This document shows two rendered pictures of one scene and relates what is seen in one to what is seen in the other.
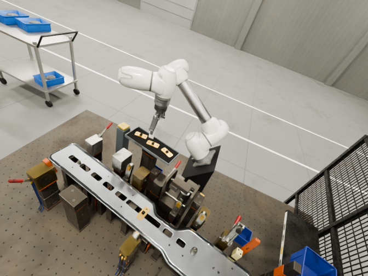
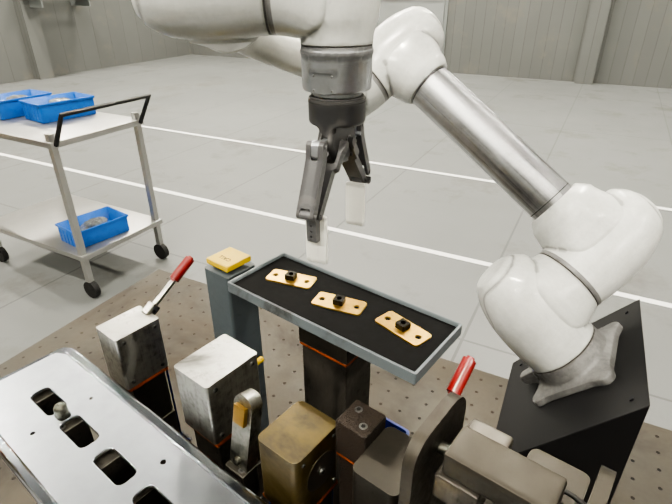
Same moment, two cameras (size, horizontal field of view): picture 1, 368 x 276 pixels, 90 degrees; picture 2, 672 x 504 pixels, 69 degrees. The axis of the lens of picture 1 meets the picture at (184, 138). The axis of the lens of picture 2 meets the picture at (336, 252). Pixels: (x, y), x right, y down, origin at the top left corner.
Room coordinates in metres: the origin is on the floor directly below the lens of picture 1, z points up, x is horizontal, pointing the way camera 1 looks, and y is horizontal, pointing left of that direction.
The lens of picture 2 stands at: (0.28, -0.04, 1.61)
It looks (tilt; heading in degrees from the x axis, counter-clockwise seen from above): 28 degrees down; 21
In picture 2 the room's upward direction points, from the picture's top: straight up
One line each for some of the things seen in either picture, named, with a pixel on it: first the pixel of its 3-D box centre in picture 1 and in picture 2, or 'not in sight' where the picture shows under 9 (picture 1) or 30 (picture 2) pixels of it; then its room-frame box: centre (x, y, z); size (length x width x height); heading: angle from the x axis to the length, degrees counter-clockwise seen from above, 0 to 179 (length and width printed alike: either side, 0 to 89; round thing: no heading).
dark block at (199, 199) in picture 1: (189, 215); not in sight; (0.65, -0.21, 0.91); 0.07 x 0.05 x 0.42; 162
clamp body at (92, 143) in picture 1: (96, 155); (151, 391); (0.86, 0.58, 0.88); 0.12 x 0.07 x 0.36; 162
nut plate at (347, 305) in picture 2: (153, 143); (339, 301); (0.90, 0.18, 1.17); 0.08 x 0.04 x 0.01; 87
